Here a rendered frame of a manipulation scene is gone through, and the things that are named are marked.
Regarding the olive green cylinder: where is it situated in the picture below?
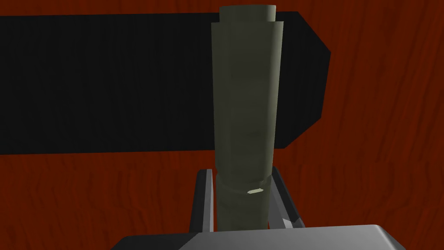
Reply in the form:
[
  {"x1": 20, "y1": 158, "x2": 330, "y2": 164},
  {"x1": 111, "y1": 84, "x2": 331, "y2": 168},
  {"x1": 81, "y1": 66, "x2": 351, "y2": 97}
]
[{"x1": 211, "y1": 4, "x2": 284, "y2": 232}]

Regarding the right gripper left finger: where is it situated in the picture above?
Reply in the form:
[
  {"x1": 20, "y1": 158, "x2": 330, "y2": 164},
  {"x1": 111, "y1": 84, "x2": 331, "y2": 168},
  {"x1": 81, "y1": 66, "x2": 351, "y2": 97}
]
[{"x1": 189, "y1": 168, "x2": 218, "y2": 233}]

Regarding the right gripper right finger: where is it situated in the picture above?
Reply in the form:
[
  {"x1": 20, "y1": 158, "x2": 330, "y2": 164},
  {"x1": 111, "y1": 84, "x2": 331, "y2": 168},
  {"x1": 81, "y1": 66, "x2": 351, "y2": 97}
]
[{"x1": 268, "y1": 166, "x2": 306, "y2": 230}]

